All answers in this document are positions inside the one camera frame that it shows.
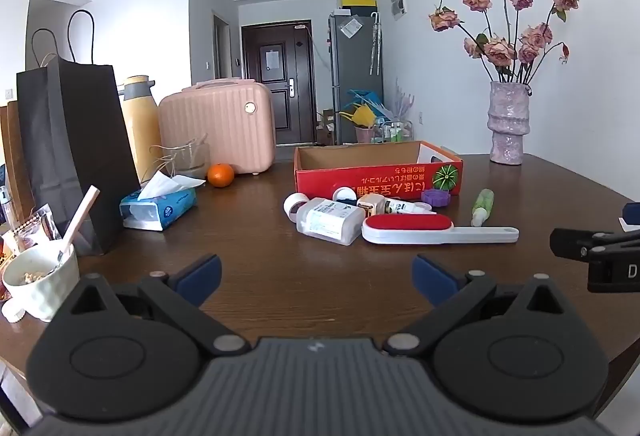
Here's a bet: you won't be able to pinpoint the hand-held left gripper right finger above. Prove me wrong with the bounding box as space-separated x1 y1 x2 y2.
384 253 576 357

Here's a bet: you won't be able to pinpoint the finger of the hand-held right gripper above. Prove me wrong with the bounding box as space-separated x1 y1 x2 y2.
550 227 640 262
620 203 640 233

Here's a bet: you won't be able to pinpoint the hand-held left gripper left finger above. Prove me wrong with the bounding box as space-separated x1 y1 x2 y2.
62 253 251 357

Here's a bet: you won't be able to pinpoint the red and white lint brush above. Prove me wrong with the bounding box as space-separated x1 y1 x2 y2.
361 213 520 245

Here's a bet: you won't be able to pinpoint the white squeeze tube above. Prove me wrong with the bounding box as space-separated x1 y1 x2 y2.
385 199 437 216

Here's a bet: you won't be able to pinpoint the purple notched bottle cap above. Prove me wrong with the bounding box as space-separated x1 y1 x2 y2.
421 189 452 208

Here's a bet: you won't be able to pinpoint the green spray bottle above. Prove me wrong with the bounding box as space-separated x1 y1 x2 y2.
470 189 495 228

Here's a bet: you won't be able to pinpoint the white power adapter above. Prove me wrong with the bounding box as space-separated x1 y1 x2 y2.
357 193 388 217

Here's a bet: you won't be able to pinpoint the red cardboard box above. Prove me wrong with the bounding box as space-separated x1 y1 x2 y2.
293 140 464 201

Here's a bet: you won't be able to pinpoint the white tape roll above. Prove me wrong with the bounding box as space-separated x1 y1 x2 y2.
283 193 310 223

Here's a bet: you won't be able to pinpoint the blue tissue pack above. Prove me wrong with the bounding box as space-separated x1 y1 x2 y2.
119 170 207 232

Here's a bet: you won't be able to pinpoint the orange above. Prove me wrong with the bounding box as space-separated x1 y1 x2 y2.
207 163 235 188

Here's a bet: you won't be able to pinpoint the glass cup with raffia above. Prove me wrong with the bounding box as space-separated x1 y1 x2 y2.
150 133 211 182

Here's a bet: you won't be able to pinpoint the wooden spoon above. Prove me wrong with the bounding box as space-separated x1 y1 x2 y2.
57 185 101 262

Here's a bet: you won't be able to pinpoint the purple textured vase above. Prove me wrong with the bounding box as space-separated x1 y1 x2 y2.
487 81 532 165

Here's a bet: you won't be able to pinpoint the pink ribbed suitcase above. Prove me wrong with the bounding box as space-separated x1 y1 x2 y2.
158 79 277 176

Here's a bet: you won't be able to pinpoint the metal trolley with bottles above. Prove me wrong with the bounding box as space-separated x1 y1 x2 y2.
382 119 413 142

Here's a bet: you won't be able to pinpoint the white ceramic bowl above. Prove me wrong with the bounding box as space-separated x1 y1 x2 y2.
2 243 81 322

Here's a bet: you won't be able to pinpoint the yellow thermos jug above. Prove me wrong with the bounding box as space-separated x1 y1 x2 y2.
122 75 162 182

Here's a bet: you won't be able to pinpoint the clear snack packet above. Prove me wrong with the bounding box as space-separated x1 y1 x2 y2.
0 203 63 267

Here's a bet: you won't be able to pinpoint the dark brown entrance door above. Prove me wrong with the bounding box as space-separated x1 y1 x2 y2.
241 20 317 146

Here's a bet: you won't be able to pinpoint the black paper bag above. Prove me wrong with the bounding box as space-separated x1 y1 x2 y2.
16 9 142 257

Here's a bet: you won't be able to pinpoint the cardboard boxes on floor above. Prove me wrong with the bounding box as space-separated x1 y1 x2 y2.
317 109 337 144

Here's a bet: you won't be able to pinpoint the dried pink rose bouquet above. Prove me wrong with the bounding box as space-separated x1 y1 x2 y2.
428 0 581 84

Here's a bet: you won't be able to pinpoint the brown paper bag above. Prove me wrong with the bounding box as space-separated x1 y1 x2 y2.
0 100 38 227

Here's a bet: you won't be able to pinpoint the grey interior door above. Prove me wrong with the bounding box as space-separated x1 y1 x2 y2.
212 11 232 80

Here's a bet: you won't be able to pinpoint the grey refrigerator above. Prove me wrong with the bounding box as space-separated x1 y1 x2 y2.
328 10 385 146

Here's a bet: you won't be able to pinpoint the clear hanging umbrella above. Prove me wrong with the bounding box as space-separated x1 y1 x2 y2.
369 12 383 76

